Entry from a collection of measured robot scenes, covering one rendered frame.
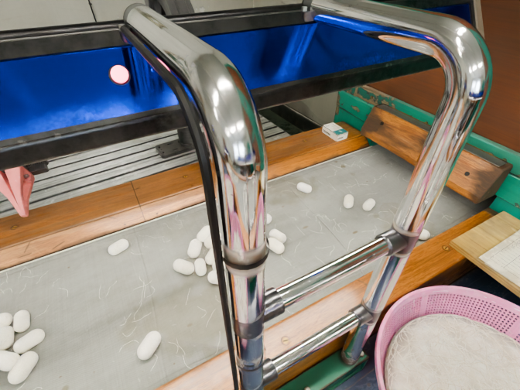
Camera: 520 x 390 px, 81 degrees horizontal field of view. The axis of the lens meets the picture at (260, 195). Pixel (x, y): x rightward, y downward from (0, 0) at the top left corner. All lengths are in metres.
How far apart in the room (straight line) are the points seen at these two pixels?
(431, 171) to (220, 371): 0.32
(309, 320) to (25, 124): 0.37
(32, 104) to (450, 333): 0.54
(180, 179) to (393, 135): 0.47
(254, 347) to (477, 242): 0.46
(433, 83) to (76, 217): 0.74
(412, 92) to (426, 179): 0.54
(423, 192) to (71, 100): 0.25
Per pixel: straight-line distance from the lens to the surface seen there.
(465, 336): 0.55
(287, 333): 0.43
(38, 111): 0.24
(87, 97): 0.24
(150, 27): 0.19
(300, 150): 0.75
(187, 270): 0.51
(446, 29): 0.22
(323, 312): 0.45
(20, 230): 0.68
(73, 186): 0.92
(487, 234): 0.64
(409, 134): 0.72
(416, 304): 0.52
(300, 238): 0.56
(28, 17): 2.42
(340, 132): 0.80
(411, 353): 0.50
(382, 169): 0.78
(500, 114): 0.69
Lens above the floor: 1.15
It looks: 40 degrees down
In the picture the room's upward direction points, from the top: straight up
